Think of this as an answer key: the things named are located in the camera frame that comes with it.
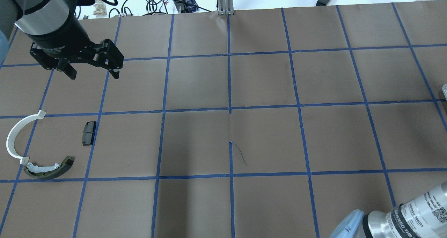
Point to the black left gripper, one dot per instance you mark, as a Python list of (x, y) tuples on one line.
[(62, 39)]

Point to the white curved plastic part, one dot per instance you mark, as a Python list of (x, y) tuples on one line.
[(12, 135)]

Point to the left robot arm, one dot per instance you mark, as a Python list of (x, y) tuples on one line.
[(58, 38)]

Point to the olive brake shoe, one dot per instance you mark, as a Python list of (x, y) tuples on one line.
[(49, 172)]

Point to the loose blue tape strand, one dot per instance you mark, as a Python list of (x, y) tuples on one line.
[(239, 151)]

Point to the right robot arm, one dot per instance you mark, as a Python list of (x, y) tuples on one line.
[(424, 216)]

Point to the bag of small parts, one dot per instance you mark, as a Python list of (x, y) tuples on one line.
[(100, 8)]

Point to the black brake pad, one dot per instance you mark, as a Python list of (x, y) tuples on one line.
[(89, 133)]

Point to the aluminium frame post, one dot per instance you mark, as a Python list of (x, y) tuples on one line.
[(225, 7)]

